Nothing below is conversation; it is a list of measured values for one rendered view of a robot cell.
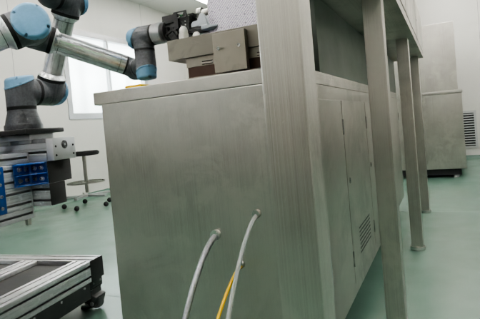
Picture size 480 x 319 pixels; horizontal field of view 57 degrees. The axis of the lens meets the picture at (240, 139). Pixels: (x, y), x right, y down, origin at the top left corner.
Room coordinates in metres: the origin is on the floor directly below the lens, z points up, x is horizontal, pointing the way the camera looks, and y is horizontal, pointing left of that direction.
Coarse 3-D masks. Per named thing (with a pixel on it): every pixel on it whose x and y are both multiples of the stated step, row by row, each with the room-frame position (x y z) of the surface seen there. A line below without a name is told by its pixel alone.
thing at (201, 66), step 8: (256, 48) 1.22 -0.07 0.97; (200, 56) 1.30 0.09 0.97; (208, 56) 1.29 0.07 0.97; (256, 56) 1.22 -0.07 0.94; (192, 64) 1.31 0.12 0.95; (200, 64) 1.30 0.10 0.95; (208, 64) 1.29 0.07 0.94; (256, 64) 1.22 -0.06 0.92; (192, 72) 1.31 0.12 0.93; (200, 72) 1.30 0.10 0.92; (208, 72) 1.29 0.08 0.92; (232, 72) 1.25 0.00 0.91
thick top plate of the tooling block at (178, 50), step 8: (256, 24) 1.21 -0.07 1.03; (216, 32) 1.26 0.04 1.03; (248, 32) 1.22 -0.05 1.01; (256, 32) 1.21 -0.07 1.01; (176, 40) 1.32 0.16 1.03; (184, 40) 1.31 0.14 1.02; (192, 40) 1.29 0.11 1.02; (200, 40) 1.28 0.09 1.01; (208, 40) 1.27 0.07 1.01; (248, 40) 1.22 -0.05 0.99; (256, 40) 1.21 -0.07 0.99; (168, 48) 1.33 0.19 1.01; (176, 48) 1.32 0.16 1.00; (184, 48) 1.31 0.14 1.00; (192, 48) 1.30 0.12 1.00; (200, 48) 1.28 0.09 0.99; (208, 48) 1.27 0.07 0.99; (176, 56) 1.32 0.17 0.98; (184, 56) 1.31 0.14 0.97; (192, 56) 1.30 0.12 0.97
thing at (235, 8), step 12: (216, 0) 1.48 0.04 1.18; (228, 0) 1.46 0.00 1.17; (240, 0) 1.44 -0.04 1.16; (252, 0) 1.42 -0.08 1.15; (216, 12) 1.48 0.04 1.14; (228, 12) 1.46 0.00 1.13; (240, 12) 1.44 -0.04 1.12; (252, 12) 1.42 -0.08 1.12; (228, 24) 1.46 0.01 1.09; (240, 24) 1.44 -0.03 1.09
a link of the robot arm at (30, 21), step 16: (0, 16) 1.37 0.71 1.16; (16, 16) 1.36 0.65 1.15; (32, 16) 1.39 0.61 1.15; (48, 16) 1.42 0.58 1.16; (0, 32) 1.36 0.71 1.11; (16, 32) 1.37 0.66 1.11; (32, 32) 1.38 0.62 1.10; (48, 32) 1.43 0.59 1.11; (0, 48) 1.38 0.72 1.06; (16, 48) 1.41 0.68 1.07
